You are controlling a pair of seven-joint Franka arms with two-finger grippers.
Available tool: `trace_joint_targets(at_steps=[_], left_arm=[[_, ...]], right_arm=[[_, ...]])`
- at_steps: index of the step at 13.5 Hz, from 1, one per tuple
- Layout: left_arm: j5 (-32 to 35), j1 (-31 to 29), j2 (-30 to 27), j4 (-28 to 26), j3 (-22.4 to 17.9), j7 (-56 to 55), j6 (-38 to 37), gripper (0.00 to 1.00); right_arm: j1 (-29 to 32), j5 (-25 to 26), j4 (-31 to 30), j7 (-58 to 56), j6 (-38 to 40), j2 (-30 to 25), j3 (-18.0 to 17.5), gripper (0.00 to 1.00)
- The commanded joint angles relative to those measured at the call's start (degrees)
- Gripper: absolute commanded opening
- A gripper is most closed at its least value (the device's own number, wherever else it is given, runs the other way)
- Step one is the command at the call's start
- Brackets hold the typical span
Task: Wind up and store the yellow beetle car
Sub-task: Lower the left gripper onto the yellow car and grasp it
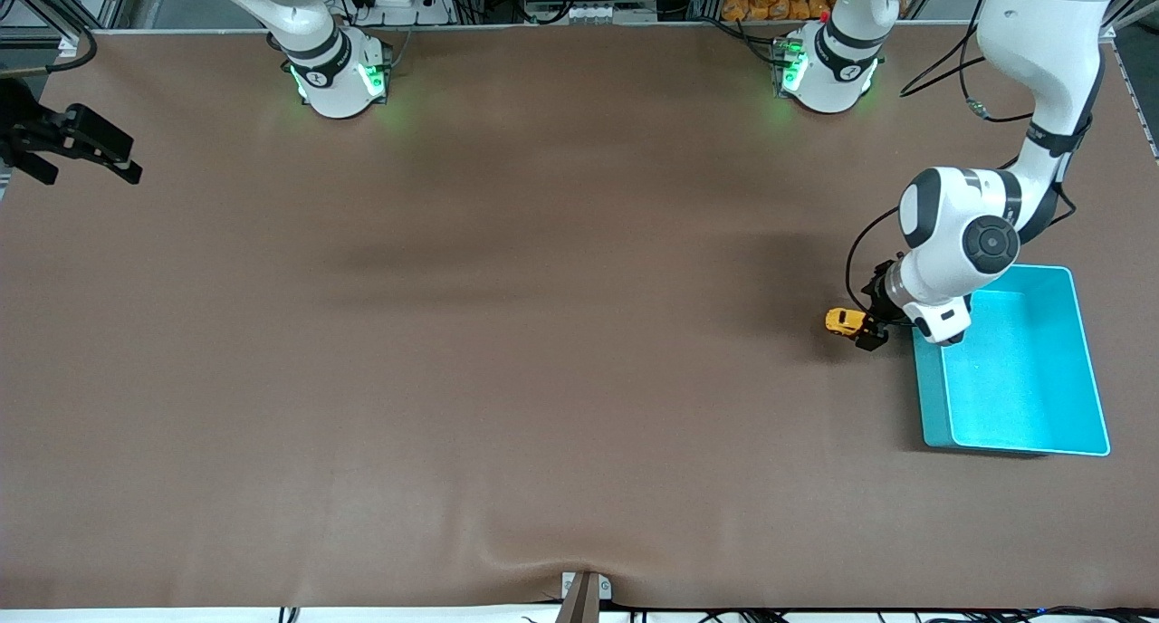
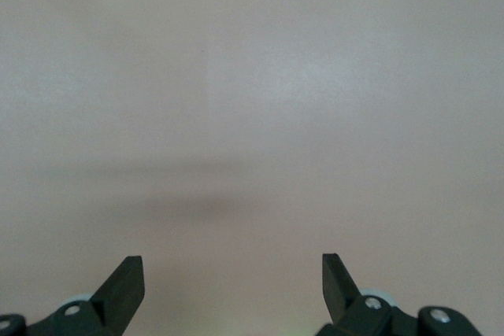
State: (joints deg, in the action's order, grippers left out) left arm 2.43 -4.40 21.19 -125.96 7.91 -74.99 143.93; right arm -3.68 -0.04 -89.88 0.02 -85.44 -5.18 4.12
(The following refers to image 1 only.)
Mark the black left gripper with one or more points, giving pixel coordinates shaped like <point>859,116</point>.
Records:
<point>877,298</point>

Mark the brown table mat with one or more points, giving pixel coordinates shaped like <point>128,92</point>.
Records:
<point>543,333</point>

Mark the table edge clamp bracket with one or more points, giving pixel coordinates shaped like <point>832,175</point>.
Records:
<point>584,596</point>

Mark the teal plastic storage bin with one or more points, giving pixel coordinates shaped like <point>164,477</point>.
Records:
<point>1023,378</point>

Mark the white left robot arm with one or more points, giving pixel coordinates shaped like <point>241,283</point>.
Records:
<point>1041,43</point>

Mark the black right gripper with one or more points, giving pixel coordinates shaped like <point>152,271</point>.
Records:
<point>27,134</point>

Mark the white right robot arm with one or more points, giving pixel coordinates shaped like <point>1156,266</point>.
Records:
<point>335,71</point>

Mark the yellow beetle toy car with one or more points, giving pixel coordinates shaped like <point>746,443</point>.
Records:
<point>842,321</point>

